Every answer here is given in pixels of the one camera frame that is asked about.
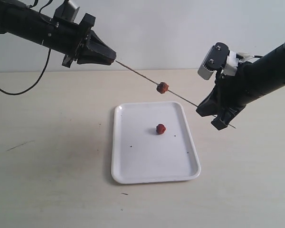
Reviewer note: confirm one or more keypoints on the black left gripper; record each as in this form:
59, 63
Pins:
96, 51

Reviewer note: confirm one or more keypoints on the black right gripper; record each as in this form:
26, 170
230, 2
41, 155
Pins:
222, 101

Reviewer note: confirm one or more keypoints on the thin metal skewer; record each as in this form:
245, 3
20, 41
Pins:
170, 91

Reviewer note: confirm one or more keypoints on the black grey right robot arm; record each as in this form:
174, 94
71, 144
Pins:
263, 75

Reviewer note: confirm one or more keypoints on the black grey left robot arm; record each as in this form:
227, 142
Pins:
21, 20

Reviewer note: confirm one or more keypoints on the white plastic tray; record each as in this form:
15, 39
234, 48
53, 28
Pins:
140, 155

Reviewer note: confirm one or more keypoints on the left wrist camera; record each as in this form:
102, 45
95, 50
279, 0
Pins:
67, 11

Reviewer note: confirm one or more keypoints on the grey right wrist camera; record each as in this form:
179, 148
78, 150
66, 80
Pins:
220, 59

